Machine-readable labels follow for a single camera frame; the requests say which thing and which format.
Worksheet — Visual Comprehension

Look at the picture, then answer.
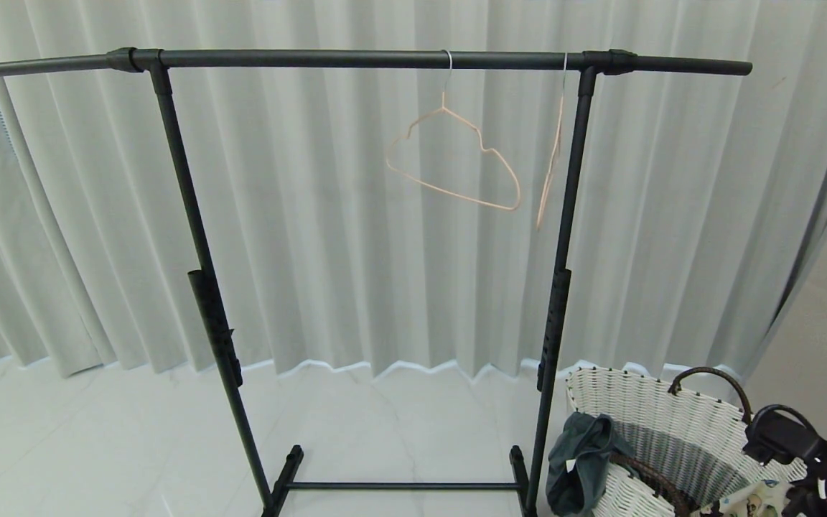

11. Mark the pink clothes hanger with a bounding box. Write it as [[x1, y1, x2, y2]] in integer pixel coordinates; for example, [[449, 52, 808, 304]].
[[385, 50, 522, 213], [536, 52, 569, 232]]

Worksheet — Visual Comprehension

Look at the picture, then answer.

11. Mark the dark grey T-shirt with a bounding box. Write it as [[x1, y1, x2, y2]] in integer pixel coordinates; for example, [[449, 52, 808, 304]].
[[546, 411, 637, 517]]

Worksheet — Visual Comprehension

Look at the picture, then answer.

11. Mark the cream printed garment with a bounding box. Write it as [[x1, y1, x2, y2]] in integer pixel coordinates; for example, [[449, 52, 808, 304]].
[[716, 480, 791, 517]]

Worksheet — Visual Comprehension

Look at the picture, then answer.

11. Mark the black clothes rack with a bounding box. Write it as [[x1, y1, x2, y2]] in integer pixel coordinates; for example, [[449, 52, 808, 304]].
[[0, 47, 753, 517]]

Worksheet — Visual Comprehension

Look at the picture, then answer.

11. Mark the white laundry basket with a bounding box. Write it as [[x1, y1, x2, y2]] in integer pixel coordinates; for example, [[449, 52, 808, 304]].
[[564, 365, 809, 517]]

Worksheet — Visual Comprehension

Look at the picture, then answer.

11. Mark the white curtain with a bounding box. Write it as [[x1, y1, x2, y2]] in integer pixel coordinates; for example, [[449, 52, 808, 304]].
[[0, 0, 827, 381]]

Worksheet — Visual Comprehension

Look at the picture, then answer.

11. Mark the black cable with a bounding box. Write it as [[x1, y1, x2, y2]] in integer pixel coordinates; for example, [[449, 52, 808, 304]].
[[752, 404, 820, 435]]

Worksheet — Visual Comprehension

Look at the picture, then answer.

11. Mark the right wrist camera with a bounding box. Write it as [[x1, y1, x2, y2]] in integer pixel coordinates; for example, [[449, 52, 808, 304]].
[[742, 406, 827, 466]]

